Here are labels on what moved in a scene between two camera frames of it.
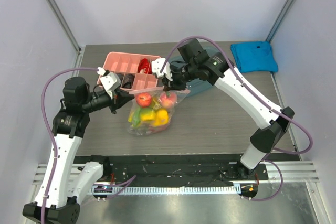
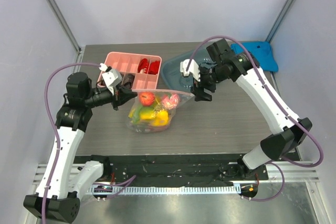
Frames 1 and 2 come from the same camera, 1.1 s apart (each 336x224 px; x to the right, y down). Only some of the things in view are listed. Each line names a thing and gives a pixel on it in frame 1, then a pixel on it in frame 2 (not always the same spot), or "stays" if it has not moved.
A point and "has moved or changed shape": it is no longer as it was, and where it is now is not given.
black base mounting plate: x=200 y=170 stays
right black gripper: x=172 y=81 to x=203 y=82
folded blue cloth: x=255 y=56 stays
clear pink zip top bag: x=152 y=109 has moved or changed shape
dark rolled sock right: x=127 y=81 stays
